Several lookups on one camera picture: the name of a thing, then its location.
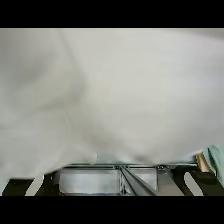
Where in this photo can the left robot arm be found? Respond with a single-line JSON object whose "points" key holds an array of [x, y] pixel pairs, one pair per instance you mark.
{"points": [[18, 187]]}

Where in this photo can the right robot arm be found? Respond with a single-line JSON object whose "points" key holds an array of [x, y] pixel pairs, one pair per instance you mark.
{"points": [[205, 181]]}

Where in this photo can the white garment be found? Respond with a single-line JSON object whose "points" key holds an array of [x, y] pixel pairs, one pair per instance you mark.
{"points": [[110, 93]]}

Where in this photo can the silver frame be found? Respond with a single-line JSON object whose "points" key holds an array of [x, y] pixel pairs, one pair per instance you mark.
{"points": [[90, 181]]}

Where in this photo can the pale green garment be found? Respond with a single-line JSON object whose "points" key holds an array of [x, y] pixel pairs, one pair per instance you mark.
{"points": [[216, 160]]}

